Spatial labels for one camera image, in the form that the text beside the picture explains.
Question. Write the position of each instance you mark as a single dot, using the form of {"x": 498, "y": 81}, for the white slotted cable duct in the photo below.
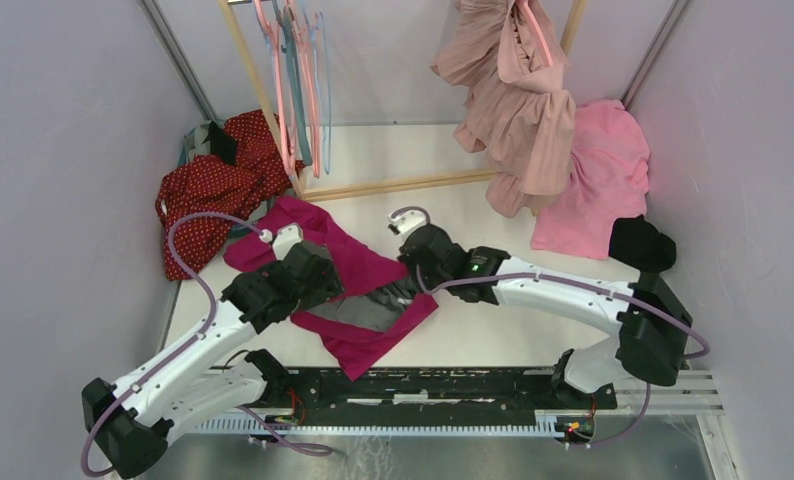
{"x": 240, "y": 423}

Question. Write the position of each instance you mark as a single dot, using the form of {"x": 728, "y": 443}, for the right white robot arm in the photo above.
{"x": 646, "y": 326}

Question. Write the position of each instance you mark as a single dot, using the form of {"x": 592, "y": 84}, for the wooden clothes rack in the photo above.
{"x": 570, "y": 31}

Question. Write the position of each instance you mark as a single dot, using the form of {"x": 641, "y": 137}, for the red polka dot garment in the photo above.
{"x": 209, "y": 184}

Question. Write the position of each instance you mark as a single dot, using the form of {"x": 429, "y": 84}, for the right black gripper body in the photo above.
{"x": 430, "y": 280}

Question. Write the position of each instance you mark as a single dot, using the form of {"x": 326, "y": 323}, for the light blue hanger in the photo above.
{"x": 323, "y": 87}

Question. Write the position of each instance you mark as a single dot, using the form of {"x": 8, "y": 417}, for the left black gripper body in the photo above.
{"x": 328, "y": 285}

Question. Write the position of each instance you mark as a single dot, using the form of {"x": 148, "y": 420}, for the grey teal hanger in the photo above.
{"x": 290, "y": 49}

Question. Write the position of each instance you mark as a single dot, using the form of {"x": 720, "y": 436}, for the magenta garment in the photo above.
{"x": 363, "y": 324}

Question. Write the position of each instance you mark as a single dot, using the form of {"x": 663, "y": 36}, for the dusty pink skirt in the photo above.
{"x": 519, "y": 114}

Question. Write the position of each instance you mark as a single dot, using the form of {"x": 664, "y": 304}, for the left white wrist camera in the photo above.
{"x": 283, "y": 240}

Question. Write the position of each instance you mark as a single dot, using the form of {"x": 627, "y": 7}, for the pink towel garment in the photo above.
{"x": 609, "y": 181}

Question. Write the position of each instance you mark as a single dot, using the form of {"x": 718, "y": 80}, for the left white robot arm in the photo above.
{"x": 134, "y": 419}

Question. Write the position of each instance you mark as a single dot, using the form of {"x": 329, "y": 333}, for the black cloth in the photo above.
{"x": 639, "y": 244}

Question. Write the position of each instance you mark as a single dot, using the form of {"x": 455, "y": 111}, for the pink plastic hanger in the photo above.
{"x": 536, "y": 30}

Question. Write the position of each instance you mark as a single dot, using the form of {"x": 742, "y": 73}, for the teal basket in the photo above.
{"x": 197, "y": 142}

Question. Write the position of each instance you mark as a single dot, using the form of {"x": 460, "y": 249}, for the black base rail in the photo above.
{"x": 426, "y": 397}

